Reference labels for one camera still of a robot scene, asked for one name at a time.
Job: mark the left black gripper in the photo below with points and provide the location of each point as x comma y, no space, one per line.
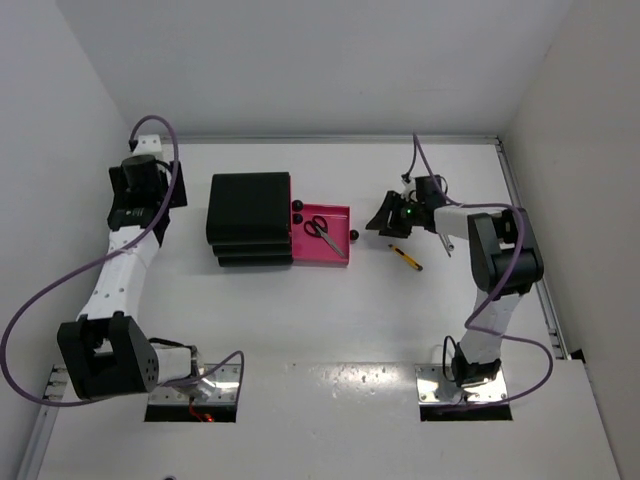
117,186

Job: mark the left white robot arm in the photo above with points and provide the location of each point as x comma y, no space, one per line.
104,350

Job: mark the black handled scissors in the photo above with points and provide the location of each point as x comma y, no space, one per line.
317,227

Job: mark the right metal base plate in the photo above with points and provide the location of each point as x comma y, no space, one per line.
434,390

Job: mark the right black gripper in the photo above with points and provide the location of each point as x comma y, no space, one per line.
392,204

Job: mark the metal base plate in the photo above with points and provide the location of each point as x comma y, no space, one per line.
434,390
219,389

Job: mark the yellow utility knife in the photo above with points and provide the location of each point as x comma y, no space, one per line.
406,258

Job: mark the aluminium rail frame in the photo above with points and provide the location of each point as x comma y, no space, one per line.
329,389

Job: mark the black drawer cabinet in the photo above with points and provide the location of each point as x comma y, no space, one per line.
249,219

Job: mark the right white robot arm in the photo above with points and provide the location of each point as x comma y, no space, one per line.
504,256

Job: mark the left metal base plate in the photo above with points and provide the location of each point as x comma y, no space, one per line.
219,389

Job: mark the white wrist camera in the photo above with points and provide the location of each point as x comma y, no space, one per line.
146,145
409,193

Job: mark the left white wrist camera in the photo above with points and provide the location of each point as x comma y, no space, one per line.
146,145

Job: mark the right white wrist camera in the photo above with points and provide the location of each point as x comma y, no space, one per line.
409,193

